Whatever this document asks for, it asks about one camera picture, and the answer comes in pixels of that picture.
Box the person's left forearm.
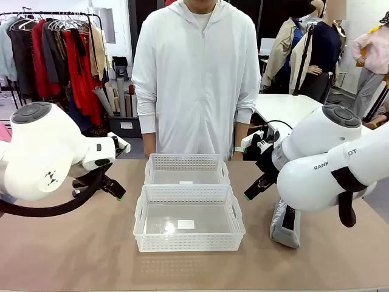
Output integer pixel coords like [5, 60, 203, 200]
[232, 105, 255, 161]

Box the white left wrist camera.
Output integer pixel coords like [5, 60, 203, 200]
[108, 132, 131, 158]

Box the light grey hanging garment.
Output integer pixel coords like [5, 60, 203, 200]
[0, 16, 18, 82]

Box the grey CAMPUS pencil case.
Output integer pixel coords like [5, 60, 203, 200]
[269, 197, 301, 249]

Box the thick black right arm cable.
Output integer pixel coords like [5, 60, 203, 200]
[331, 166, 369, 228]

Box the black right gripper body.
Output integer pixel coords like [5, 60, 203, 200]
[255, 147, 279, 183]

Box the slanted grey paper roll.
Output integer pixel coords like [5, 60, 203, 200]
[93, 86, 114, 117]

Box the black storage bin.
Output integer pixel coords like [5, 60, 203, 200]
[108, 115, 143, 139]

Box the mannequin with pink top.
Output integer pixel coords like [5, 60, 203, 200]
[351, 12, 389, 121]

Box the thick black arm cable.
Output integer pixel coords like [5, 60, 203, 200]
[0, 165, 108, 218]
[331, 166, 369, 228]

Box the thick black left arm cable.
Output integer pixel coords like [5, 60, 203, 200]
[0, 165, 108, 218]

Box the tall grey paper roll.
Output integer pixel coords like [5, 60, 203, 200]
[116, 77, 126, 118]

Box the mannequin with beige coat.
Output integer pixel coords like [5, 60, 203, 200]
[262, 0, 308, 94]

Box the dark brown hanging garment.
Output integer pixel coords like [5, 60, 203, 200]
[7, 26, 38, 97]

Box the person in white hoodie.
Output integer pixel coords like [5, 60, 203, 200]
[131, 0, 261, 161]

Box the black chair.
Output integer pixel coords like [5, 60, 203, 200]
[112, 56, 131, 82]

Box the black clothes rack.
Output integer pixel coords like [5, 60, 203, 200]
[0, 11, 106, 122]

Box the pink cloth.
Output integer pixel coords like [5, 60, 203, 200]
[0, 121, 13, 143]

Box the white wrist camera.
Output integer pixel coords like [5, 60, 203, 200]
[108, 132, 131, 158]
[241, 130, 280, 150]

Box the small white plastic basket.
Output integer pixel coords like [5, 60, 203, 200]
[144, 153, 231, 186]

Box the thin black camera cable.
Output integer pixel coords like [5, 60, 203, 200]
[263, 120, 293, 136]

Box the white table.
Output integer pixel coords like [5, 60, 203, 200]
[254, 93, 374, 136]

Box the black hanging scarf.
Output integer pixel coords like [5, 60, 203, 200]
[70, 29, 88, 77]

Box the long red hanging dress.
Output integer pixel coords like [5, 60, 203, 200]
[62, 30, 103, 127]

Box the beige hanging garment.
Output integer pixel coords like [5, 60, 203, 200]
[89, 24, 109, 82]

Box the large white plastic basket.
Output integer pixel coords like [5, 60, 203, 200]
[133, 184, 246, 252]

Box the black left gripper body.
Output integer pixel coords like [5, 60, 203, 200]
[97, 166, 118, 189]

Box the red hanging jacket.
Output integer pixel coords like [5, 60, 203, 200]
[32, 19, 61, 99]

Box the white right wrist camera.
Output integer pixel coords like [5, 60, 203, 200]
[241, 130, 280, 150]

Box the brown paper roll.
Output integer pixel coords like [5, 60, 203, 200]
[128, 84, 136, 118]

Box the white sign board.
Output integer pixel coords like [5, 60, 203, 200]
[260, 38, 277, 57]

